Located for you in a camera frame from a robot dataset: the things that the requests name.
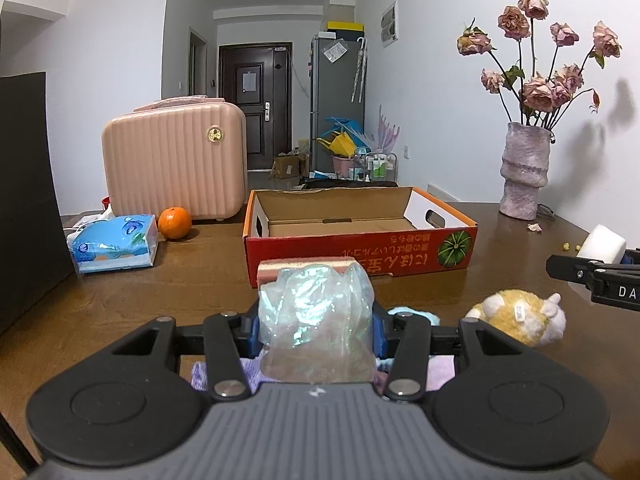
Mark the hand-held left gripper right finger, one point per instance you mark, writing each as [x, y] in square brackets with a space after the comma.
[379, 335]

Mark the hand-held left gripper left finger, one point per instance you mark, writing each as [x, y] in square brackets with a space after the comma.
[252, 332]

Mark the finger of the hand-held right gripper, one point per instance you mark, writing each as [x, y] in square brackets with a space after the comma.
[632, 257]
[575, 270]

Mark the white foam block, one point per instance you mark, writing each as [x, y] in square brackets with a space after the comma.
[602, 242]

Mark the light blue plush toy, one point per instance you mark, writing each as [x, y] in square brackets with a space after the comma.
[425, 314]

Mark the clear plastic bag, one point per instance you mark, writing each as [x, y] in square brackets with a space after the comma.
[315, 325]

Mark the lavender knit cloth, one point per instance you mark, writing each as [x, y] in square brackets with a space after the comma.
[440, 372]

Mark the yellow white plush hamster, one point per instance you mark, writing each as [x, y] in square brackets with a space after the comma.
[515, 315]

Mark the red cardboard box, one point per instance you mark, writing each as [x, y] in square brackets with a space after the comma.
[350, 255]

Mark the yellow popcorn crumbs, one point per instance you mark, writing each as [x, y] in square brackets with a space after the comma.
[566, 246]

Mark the fallen pink petal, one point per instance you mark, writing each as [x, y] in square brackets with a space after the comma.
[534, 227]

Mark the pink textured vase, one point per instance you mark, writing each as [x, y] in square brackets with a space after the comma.
[525, 170]

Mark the orange fruit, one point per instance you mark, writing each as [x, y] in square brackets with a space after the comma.
[175, 223]

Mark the blue tissue pack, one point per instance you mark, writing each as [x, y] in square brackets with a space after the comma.
[115, 245]

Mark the metal cart with bottles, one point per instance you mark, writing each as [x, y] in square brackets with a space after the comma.
[375, 166]

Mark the brown cardboard box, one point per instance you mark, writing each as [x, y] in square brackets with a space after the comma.
[287, 166]

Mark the pink bucket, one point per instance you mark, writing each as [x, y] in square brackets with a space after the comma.
[342, 166]

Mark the bunch of dried pink roses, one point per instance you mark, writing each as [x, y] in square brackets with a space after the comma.
[540, 92]

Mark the pink ribbed suitcase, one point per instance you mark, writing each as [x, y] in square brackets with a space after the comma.
[170, 165]

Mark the yellow bag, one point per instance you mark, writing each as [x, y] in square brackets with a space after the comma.
[340, 145]

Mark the dark brown entrance door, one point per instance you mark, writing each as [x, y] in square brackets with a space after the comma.
[255, 135]

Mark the purple feather decoration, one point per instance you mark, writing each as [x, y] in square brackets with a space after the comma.
[387, 130]

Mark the blue bag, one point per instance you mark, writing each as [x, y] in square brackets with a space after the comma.
[350, 127]

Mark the grey refrigerator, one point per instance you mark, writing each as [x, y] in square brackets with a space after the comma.
[332, 95]

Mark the white paper on door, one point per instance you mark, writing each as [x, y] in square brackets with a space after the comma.
[250, 81]

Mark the black board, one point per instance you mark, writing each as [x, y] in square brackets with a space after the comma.
[30, 210]

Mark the clear folded umbrella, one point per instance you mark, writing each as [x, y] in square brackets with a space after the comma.
[359, 70]

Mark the grey interior door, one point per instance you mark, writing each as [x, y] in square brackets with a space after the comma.
[197, 65]

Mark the clear pouch on refrigerator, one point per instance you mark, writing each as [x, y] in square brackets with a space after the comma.
[335, 51]

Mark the yellow flat box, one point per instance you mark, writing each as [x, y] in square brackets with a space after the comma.
[345, 26]

